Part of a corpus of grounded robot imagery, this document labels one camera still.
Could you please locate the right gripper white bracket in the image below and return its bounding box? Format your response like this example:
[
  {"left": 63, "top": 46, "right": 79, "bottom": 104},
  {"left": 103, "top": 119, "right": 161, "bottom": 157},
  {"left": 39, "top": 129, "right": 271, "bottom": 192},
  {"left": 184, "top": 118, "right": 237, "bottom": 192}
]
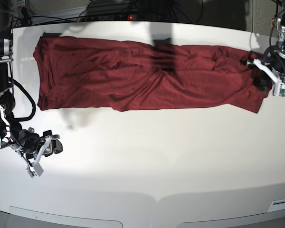
[{"left": 18, "top": 130, "right": 63, "bottom": 178}]

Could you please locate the black power strip red light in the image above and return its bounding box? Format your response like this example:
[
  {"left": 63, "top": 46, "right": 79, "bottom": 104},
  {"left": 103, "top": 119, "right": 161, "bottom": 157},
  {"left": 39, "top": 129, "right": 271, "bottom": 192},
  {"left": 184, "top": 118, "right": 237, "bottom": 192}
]
[{"left": 79, "top": 14, "right": 137, "bottom": 22}]

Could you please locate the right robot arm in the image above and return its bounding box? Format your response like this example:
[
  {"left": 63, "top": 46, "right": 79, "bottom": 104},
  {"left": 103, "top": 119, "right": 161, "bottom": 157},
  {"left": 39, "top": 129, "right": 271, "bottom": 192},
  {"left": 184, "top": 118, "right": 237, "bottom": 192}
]
[{"left": 0, "top": 25, "right": 63, "bottom": 178}]

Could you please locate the dark red long-sleeve shirt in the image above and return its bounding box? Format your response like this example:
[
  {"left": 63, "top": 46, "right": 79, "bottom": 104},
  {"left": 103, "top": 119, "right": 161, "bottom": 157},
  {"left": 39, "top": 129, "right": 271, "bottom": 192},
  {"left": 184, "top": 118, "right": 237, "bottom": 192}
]
[{"left": 33, "top": 36, "right": 270, "bottom": 113}]

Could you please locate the white label plate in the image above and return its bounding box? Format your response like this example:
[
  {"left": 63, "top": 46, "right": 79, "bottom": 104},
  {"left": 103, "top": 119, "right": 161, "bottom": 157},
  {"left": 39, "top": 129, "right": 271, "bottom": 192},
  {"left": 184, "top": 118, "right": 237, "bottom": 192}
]
[{"left": 267, "top": 199, "right": 285, "bottom": 213}]

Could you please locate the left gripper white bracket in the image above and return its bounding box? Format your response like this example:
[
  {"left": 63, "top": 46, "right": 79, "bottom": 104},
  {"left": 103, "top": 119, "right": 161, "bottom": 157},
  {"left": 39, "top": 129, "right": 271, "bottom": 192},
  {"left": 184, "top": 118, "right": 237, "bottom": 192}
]
[{"left": 240, "top": 52, "right": 285, "bottom": 97}]

